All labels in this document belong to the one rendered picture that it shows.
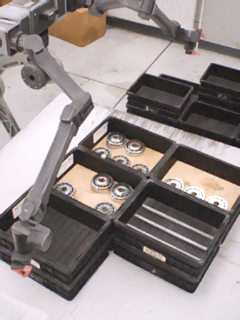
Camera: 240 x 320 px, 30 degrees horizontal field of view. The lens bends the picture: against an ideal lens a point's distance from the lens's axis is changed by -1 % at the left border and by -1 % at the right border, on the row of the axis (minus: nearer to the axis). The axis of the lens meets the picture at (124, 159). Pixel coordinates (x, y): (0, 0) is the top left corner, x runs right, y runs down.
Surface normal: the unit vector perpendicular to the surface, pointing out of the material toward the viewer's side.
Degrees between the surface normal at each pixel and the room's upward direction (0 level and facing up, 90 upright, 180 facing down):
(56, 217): 0
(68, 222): 0
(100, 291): 0
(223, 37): 90
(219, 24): 90
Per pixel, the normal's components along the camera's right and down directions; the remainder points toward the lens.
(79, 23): -0.58, 0.53
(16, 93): 0.04, -0.74
